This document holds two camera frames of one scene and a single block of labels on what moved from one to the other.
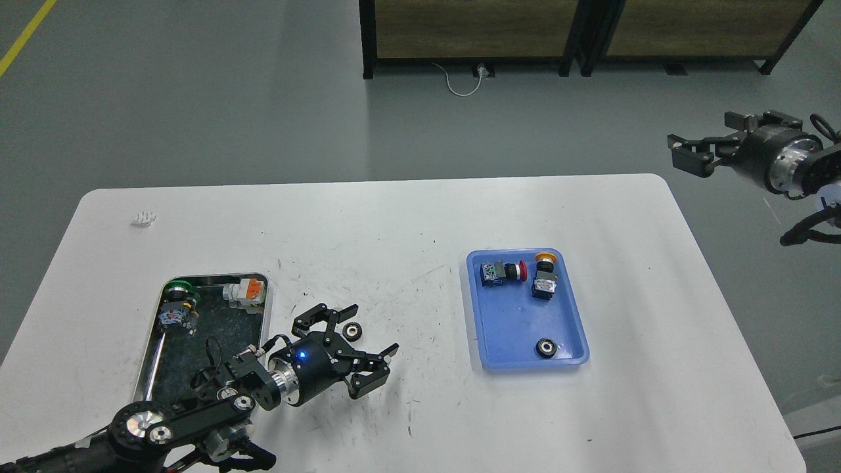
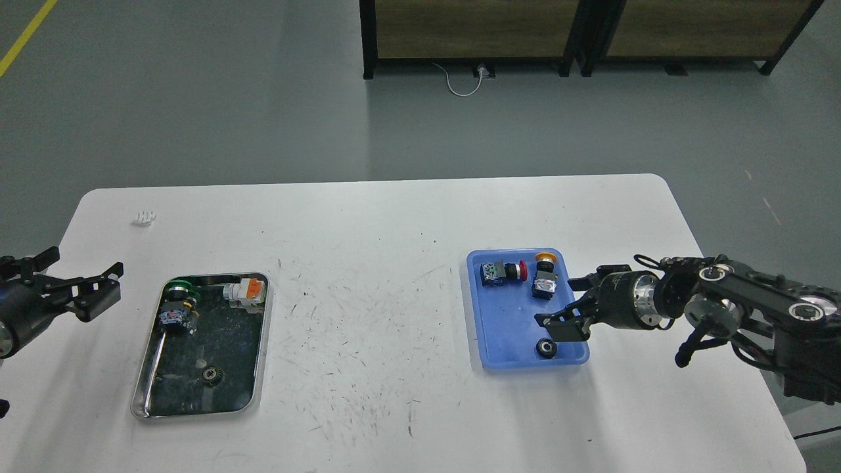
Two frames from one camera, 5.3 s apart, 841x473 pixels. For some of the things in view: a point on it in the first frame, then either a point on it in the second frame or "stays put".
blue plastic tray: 527,315 stays put
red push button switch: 494,274 stays put
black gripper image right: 772,153 → 627,298
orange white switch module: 250,294 stays put
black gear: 352,331 → 213,377
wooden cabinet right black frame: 600,22 stays put
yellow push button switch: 545,281 stays put
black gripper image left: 315,363 → 22,315
